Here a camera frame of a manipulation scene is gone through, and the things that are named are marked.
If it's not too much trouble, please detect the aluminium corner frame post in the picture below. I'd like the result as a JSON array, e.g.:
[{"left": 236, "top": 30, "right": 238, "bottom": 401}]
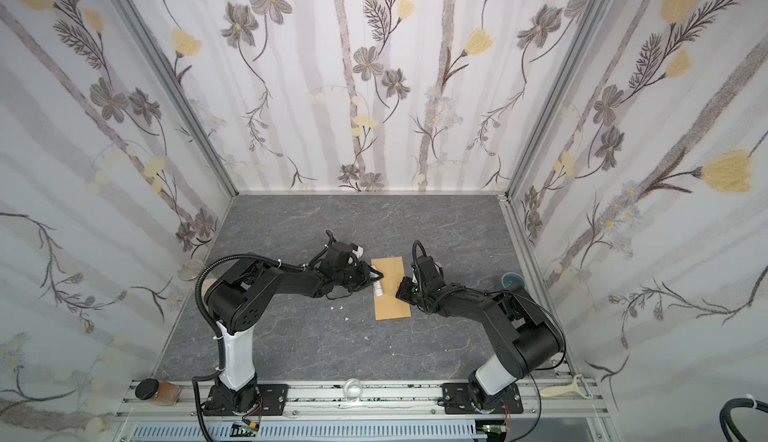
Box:
[
  {"left": 110, "top": 0, "right": 239, "bottom": 199},
  {"left": 503, "top": 0, "right": 612, "bottom": 201}
]

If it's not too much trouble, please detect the clear glass dome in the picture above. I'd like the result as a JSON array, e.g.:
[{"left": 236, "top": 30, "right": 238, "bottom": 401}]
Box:
[{"left": 342, "top": 378, "right": 363, "bottom": 402}]

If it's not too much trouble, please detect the tan paper envelope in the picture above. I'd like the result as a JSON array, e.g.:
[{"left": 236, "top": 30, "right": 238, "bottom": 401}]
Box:
[{"left": 372, "top": 257, "right": 412, "bottom": 321}]

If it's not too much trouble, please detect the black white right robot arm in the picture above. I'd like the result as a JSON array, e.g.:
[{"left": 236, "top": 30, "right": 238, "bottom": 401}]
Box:
[{"left": 396, "top": 240, "right": 566, "bottom": 412}]

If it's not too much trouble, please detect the aluminium corner frame post left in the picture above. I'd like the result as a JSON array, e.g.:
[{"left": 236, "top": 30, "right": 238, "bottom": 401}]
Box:
[{"left": 110, "top": 0, "right": 239, "bottom": 199}]

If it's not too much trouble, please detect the brown jar black lid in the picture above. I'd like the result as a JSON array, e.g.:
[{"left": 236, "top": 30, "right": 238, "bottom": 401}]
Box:
[{"left": 134, "top": 378, "right": 181, "bottom": 406}]

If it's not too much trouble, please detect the white vented cable duct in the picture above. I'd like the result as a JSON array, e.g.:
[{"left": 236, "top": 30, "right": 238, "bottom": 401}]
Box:
[{"left": 128, "top": 420, "right": 487, "bottom": 442}]

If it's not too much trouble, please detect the cream plastic peeler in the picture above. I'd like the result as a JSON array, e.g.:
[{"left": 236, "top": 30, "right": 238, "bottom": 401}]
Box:
[{"left": 539, "top": 374, "right": 594, "bottom": 400}]

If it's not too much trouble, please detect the aluminium corner frame post right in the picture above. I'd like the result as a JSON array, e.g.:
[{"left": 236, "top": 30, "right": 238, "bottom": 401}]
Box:
[{"left": 503, "top": 0, "right": 612, "bottom": 201}]

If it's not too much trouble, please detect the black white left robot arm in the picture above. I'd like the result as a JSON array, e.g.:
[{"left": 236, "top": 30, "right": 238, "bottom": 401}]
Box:
[{"left": 192, "top": 240, "right": 384, "bottom": 417}]

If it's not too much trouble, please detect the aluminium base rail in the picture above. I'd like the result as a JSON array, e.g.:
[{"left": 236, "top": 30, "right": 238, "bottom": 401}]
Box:
[{"left": 113, "top": 378, "right": 610, "bottom": 425}]

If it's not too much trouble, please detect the teal ceramic cup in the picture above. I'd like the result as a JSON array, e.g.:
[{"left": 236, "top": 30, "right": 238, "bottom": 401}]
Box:
[{"left": 500, "top": 272, "right": 526, "bottom": 290}]

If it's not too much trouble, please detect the black corrugated cable bundle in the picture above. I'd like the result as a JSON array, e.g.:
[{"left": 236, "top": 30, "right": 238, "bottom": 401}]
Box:
[{"left": 718, "top": 396, "right": 768, "bottom": 442}]

